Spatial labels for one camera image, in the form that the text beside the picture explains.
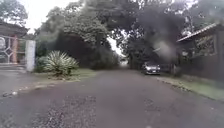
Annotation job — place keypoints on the tall tree behind brick building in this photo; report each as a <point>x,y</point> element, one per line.
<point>11,11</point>

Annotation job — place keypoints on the dark gravel road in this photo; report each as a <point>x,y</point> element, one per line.
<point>116,103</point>

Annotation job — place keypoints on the red brick building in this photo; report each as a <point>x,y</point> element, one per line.
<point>11,30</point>

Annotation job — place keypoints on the pale metal gate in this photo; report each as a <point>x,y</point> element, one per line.
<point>8,50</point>

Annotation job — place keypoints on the grey concrete driveway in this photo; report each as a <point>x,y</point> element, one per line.
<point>15,81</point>

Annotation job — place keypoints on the grass verge beside car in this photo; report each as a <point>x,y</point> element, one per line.
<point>203,88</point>

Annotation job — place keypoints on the dark trees overhanging road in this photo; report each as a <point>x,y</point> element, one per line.
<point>156,23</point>

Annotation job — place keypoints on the grey car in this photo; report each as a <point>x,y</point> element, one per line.
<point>152,68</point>

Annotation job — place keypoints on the dense trees and hedge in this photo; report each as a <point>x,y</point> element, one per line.
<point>83,36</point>

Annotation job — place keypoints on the dark building with sloped roof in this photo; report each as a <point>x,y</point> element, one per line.
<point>206,56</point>

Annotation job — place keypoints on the white gate pillar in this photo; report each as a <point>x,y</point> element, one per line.
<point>30,56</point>

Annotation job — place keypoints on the grass verge by spiky plant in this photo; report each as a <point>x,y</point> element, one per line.
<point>83,74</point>

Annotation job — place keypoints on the spiky pale green plant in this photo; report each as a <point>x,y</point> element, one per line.
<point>60,63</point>

